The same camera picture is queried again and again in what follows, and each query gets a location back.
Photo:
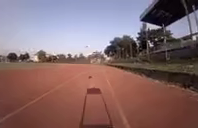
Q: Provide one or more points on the grass strip beside track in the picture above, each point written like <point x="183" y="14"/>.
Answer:
<point x="187" y="67"/>

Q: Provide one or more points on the grandstand building with roof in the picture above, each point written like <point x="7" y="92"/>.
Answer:
<point x="163" y="10"/>

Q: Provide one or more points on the row of distant trees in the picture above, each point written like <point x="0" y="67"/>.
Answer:
<point x="12" y="56"/>

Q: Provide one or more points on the dark low wall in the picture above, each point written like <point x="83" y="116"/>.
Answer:
<point x="180" y="79"/>

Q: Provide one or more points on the group of trees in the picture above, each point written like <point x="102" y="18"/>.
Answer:
<point x="122" y="46"/>

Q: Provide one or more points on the red running track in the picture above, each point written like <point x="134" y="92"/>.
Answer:
<point x="27" y="86"/>

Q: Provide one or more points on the green grass field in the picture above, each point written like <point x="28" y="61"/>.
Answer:
<point x="13" y="66"/>

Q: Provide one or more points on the white painted lane lines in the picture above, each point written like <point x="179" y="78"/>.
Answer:
<point x="119" y="108"/>

